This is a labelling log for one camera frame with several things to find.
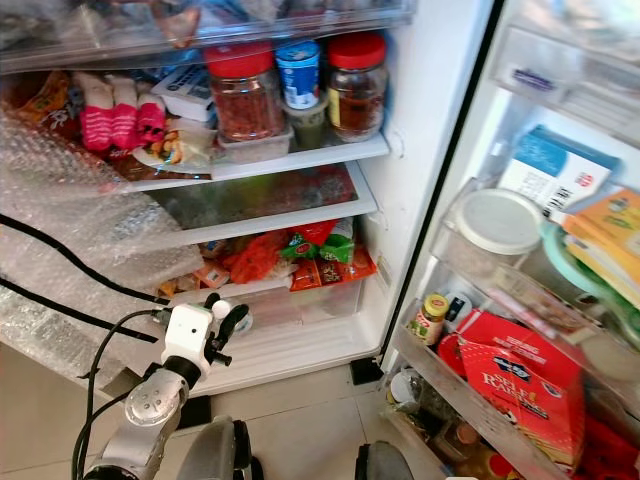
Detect clear fridge drawer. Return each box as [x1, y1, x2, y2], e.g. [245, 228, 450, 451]
[150, 163, 379, 241]

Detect white fridge shelf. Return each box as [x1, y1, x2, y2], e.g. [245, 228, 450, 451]
[125, 133, 391, 193]

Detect grey fridge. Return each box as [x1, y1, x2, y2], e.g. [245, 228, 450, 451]
[0, 0, 496, 396]

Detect clear glass fridge shelf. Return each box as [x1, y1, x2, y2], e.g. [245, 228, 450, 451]
[0, 0, 416, 73]

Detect white fridge door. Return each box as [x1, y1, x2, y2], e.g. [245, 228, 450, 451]
[380, 0, 640, 480]

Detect red mesh bag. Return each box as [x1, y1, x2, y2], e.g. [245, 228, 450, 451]
[220, 230, 291, 284]

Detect clear crisper drawer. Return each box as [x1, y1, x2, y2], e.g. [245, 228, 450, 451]
[160, 270, 391, 346]

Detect robot left leg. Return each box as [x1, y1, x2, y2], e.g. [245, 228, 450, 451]
[180, 415, 261, 480]

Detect robot leg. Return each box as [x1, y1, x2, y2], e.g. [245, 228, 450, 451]
[355, 440, 416, 480]
[180, 415, 261, 480]

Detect red green snack packet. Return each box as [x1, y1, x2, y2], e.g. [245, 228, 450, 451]
[285, 218, 379, 291]

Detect clear plastic food container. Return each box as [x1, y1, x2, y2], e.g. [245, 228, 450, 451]
[215, 125, 296, 164]

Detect bubble wrap sheet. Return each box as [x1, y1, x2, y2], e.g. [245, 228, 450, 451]
[0, 70, 211, 386]

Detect pink white sausage pack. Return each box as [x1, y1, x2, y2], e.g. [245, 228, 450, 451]
[75, 72, 116, 153]
[110, 75, 143, 149]
[135, 90, 169, 144]

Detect small yellow-lidded jar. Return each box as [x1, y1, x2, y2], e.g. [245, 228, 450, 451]
[408, 293, 451, 346]

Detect red-lidded jar red flakes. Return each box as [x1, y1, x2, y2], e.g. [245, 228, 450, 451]
[205, 42, 286, 141]

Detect small green glass jar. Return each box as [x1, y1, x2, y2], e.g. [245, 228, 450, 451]
[285, 97, 331, 151]

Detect robot right leg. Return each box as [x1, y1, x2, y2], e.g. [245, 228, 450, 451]
[355, 440, 416, 480]

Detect white blue butter box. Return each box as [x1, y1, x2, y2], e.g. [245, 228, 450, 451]
[150, 65, 213, 123]

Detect blue white yogurt tub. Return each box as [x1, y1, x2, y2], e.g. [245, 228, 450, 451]
[275, 38, 323, 109]

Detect red-lidded jar amber contents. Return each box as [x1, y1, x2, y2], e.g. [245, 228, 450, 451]
[325, 32, 389, 141]

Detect brown-capped bottle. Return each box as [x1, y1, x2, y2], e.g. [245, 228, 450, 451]
[445, 420, 486, 466]

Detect white-lidded large jar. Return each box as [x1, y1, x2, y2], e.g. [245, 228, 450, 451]
[445, 188, 551, 291]

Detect red self raising flour box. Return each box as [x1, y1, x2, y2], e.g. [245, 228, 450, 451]
[455, 308, 586, 471]

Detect teal lidded container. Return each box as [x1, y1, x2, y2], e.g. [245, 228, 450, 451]
[540, 220, 640, 331]

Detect blue white carton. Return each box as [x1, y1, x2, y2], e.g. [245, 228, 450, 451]
[498, 125, 621, 216]

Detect yellow orange box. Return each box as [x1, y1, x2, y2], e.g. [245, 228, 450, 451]
[560, 188, 640, 301]

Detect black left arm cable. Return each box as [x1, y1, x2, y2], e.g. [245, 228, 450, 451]
[72, 308, 171, 480]

